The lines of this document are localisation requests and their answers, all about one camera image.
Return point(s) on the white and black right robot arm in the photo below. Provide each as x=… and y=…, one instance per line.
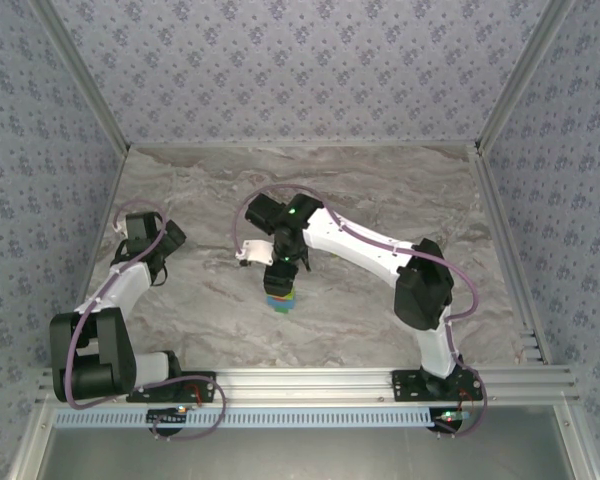
x=350, y=245

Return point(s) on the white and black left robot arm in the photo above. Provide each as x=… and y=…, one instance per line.
x=130, y=292

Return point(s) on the thin aluminium table edge strip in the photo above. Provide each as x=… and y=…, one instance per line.
x=105, y=220

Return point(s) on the long aluminium table edge strip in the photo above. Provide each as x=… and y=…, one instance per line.
x=305, y=145

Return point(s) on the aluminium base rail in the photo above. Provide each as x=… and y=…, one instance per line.
x=305, y=385

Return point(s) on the aluminium frame post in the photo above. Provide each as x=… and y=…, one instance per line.
x=86, y=75
x=521, y=75

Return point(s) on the wide aluminium table side rail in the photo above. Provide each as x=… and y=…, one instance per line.
x=507, y=250

